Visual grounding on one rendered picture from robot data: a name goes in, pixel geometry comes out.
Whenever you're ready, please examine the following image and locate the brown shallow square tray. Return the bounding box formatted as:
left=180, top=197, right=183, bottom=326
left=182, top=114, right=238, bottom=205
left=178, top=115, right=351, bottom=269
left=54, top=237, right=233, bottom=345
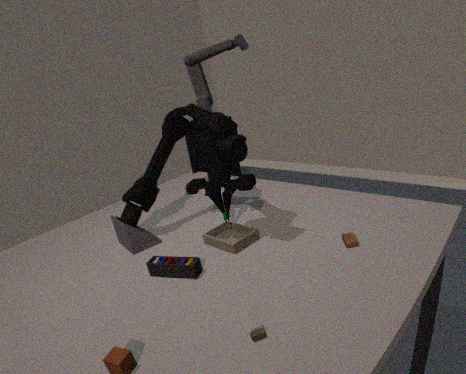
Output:
left=202, top=221, right=260, bottom=254

